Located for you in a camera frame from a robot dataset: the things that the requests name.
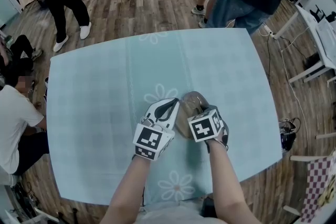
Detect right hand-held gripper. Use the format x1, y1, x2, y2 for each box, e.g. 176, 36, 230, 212
187, 104, 229, 153

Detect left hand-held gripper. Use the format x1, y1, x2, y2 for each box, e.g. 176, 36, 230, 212
132, 98, 181, 161

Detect beige glasses case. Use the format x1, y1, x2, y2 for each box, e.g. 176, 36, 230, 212
174, 91, 211, 140

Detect person's right forearm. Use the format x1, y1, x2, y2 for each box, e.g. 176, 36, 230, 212
208, 138, 257, 224

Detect person's left forearm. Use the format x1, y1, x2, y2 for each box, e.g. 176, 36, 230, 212
99, 156, 152, 224

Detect light blue floral tablecloth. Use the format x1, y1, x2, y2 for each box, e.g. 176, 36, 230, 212
46, 28, 283, 206

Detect black basin of gear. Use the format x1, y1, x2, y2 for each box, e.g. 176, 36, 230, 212
278, 118, 301, 152

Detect person's light shirt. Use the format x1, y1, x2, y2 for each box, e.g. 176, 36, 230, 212
136, 199, 211, 224

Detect white power strip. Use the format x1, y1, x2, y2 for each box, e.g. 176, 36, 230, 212
258, 22, 276, 38

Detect table with checked cloth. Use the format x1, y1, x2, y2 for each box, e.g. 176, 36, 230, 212
283, 132, 336, 223

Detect beige bags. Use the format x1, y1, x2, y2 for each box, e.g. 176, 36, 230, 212
317, 178, 336, 205

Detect long white table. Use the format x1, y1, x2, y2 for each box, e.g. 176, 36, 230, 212
274, 5, 336, 84

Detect black floor cable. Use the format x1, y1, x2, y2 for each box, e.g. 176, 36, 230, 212
266, 36, 272, 79

